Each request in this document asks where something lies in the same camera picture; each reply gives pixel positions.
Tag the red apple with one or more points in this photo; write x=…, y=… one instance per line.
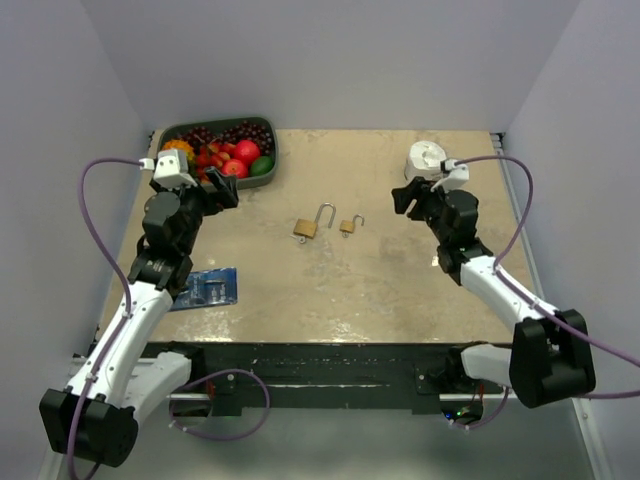
x=235, y=167
x=246, y=151

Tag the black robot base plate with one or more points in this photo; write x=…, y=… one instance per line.
x=355, y=376

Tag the green lime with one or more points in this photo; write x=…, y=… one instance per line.
x=261, y=166

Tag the red apple lower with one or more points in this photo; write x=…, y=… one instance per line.
x=235, y=167

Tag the green fruit tray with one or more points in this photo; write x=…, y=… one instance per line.
x=249, y=182

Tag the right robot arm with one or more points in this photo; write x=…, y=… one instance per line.
x=548, y=359

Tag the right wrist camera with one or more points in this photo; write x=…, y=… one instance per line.
x=453, y=175

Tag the small red fruits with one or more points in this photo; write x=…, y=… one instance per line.
x=210, y=156

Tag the blue blister pack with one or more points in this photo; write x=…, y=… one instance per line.
x=208, y=289

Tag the red apple upper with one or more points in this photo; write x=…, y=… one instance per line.
x=246, y=151

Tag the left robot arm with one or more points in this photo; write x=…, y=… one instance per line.
x=157, y=275

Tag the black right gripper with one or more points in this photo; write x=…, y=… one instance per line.
x=419, y=190

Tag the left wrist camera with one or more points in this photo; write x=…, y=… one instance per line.
x=170, y=169

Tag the white paper roll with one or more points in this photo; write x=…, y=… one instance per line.
x=423, y=160

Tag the small brass padlock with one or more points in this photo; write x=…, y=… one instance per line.
x=350, y=225

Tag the large brass padlock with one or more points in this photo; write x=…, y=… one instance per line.
x=308, y=228

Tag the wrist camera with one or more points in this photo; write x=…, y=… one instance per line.
x=170, y=169
x=453, y=175

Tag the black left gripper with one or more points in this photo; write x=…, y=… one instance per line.
x=224, y=186

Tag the dark grape bunch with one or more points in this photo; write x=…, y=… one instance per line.
x=234, y=131

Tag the silver key set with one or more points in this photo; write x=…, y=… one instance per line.
x=300, y=240

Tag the orange green fake fruit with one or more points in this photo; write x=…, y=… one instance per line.
x=184, y=147

